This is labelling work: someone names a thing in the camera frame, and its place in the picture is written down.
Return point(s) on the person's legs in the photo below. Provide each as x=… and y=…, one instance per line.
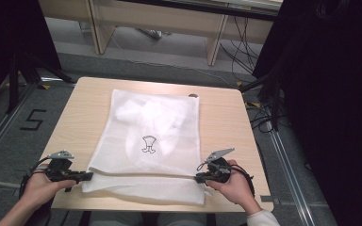
x=122, y=219

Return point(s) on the person's right hand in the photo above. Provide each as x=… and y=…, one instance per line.
x=237, y=188

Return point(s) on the person's left hand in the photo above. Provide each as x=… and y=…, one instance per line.
x=41, y=191

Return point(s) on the light wooden bench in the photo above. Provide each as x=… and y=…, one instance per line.
x=157, y=19

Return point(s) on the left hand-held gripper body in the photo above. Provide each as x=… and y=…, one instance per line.
x=59, y=169

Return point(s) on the black metal stand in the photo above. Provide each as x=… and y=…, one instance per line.
x=22, y=72
x=271, y=100

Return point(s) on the white garment with dark print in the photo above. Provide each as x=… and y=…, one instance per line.
x=157, y=125

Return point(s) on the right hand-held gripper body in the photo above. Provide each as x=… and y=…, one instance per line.
x=219, y=171

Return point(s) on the white mesh laundry bag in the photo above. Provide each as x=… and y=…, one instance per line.
x=144, y=188

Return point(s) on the black curtain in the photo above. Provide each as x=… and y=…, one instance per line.
x=333, y=109
x=9, y=31

